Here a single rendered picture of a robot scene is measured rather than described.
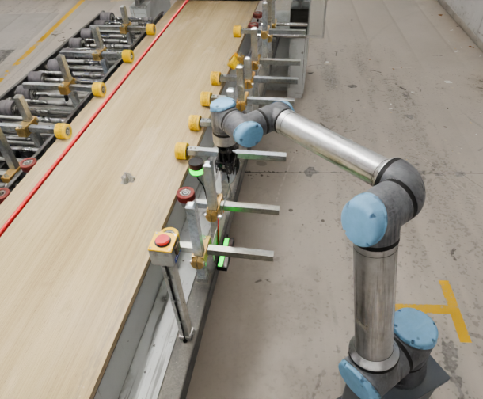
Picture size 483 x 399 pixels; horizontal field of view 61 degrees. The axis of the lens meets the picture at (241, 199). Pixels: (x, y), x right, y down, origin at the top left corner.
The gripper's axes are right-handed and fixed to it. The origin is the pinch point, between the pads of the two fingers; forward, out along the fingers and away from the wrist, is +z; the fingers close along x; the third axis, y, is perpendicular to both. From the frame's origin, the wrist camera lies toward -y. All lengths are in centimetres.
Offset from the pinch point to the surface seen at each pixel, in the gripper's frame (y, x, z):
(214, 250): 24.8, -2.0, 15.9
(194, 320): 47, -6, 31
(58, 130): -34, -96, 5
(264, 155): -25.0, 11.1, 5.2
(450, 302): -26, 119, 100
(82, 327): 66, -37, 12
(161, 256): 57, -8, -18
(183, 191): -1.7, -21.5, 10.7
